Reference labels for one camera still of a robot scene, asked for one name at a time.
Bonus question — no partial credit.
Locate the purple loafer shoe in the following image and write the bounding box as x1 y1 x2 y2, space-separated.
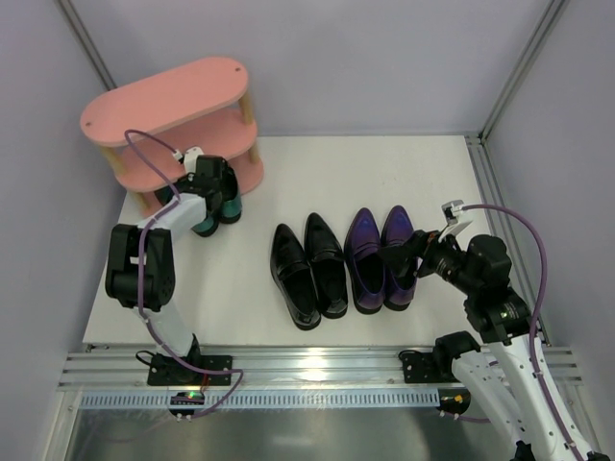
344 207 385 315
381 205 417 311

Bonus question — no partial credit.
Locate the green loafer shoe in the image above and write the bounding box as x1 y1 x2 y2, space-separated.
155 187 218 237
219 167 242 225

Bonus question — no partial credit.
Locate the black patent loafer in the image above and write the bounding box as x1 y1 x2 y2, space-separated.
270 224 321 330
304 212 349 319

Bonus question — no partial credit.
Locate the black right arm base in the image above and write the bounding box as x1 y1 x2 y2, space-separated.
398 350 458 384

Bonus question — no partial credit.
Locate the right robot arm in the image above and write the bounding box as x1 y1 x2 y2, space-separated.
413 231 605 460

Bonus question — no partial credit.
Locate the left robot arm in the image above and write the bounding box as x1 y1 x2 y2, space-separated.
106 155 417 371

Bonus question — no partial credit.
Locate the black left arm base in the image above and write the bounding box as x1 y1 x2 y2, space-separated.
135 350 234 387

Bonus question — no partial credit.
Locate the pink three-tier shoe shelf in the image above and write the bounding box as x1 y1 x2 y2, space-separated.
80 57 264 216

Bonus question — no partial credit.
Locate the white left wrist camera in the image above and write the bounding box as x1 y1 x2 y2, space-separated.
173 146 204 173

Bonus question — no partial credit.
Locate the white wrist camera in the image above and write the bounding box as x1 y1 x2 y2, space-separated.
438 200 473 242
173 146 204 173

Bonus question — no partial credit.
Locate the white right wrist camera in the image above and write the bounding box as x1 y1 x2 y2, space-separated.
438 200 473 242

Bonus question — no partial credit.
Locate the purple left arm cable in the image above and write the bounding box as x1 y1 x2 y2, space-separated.
123 129 244 420

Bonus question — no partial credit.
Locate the aluminium right side rail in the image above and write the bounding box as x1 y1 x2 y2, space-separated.
465 134 552 347

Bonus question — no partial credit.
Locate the aluminium rail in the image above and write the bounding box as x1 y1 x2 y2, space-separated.
57 343 585 393
465 134 552 347

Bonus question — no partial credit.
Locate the slotted grey cable duct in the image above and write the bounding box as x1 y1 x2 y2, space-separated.
80 388 440 411

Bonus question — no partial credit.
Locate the aluminium left corner post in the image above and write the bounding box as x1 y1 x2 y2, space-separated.
54 0 117 91

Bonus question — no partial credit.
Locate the aluminium corner post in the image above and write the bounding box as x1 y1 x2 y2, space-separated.
54 0 117 91
479 0 570 144

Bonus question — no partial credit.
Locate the aluminium front rail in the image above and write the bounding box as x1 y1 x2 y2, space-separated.
57 343 585 393

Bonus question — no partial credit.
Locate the aluminium right corner post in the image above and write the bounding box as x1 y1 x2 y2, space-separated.
479 0 570 144

